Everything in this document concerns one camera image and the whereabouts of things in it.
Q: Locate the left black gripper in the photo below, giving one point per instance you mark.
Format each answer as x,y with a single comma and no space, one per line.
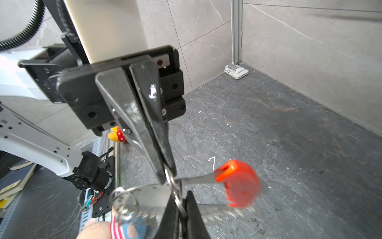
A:
140,91

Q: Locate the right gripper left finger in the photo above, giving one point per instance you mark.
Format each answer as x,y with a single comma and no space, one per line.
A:
170,226

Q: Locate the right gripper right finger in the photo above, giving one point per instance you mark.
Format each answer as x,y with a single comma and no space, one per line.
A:
193,224

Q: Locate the metal keyring holder red handle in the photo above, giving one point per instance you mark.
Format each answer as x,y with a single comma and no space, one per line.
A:
228,192

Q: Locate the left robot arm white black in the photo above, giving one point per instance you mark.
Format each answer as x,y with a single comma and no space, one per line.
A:
82,168

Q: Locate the yellow red plush toy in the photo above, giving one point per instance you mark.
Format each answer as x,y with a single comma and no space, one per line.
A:
116,135

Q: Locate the plush doll striped hat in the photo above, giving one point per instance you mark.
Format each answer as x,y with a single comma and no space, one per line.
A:
112,230

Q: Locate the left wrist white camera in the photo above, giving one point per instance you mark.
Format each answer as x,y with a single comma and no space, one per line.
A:
108,29

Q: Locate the white wall socket box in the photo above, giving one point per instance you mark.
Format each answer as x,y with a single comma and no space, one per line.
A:
236,71

